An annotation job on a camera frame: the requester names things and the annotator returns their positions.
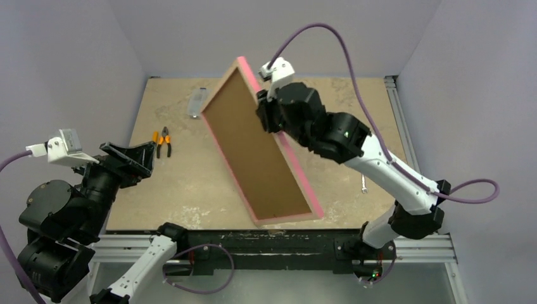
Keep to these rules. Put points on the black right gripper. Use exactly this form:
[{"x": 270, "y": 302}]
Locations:
[{"x": 268, "y": 113}]

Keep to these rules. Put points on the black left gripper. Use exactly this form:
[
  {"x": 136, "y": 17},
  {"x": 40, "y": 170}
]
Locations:
[{"x": 142, "y": 156}]

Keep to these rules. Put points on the pink photo frame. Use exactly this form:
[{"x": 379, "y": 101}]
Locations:
[{"x": 265, "y": 169}]

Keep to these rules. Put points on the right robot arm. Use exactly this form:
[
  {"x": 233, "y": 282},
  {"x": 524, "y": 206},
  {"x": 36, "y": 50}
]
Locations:
[{"x": 415, "y": 214}]

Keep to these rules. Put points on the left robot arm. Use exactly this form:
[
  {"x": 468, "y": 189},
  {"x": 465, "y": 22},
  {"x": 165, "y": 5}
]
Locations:
[{"x": 63, "y": 220}]

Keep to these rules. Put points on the orange black pliers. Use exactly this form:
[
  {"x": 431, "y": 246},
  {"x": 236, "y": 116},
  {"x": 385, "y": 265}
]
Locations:
[{"x": 164, "y": 139}]

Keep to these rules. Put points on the clear plastic screw organizer box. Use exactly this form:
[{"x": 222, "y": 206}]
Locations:
[{"x": 196, "y": 101}]

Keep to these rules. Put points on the silver wrench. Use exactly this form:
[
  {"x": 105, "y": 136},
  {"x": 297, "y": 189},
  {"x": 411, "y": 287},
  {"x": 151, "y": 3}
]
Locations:
[{"x": 364, "y": 188}]

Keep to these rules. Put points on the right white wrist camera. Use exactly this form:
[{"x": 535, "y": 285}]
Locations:
[{"x": 280, "y": 74}]

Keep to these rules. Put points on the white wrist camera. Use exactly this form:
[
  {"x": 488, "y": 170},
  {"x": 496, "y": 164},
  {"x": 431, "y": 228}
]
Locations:
[
  {"x": 280, "y": 74},
  {"x": 64, "y": 149}
]

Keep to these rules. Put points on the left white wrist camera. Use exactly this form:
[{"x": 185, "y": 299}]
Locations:
[{"x": 64, "y": 149}]

